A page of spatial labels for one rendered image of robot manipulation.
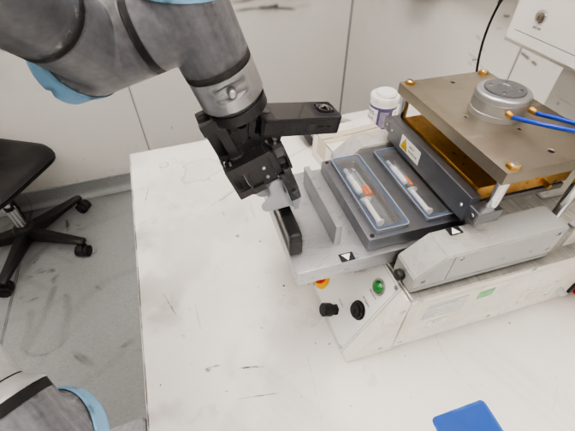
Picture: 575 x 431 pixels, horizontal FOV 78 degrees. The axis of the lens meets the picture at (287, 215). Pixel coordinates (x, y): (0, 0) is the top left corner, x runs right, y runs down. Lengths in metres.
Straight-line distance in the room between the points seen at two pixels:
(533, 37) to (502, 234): 0.35
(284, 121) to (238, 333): 0.43
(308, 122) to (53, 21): 0.27
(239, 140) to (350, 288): 0.35
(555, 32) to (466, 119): 0.21
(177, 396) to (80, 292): 1.27
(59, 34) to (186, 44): 0.10
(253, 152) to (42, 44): 0.23
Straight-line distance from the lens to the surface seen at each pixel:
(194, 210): 0.94
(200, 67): 0.38
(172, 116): 2.11
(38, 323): 1.89
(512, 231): 0.61
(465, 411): 0.72
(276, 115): 0.45
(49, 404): 0.51
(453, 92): 0.68
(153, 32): 0.37
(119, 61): 0.38
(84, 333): 1.76
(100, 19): 0.37
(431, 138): 0.64
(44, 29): 0.33
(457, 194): 0.57
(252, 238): 0.85
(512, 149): 0.57
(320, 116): 0.46
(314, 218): 0.58
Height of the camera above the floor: 1.38
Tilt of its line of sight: 45 degrees down
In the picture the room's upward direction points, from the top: straight up
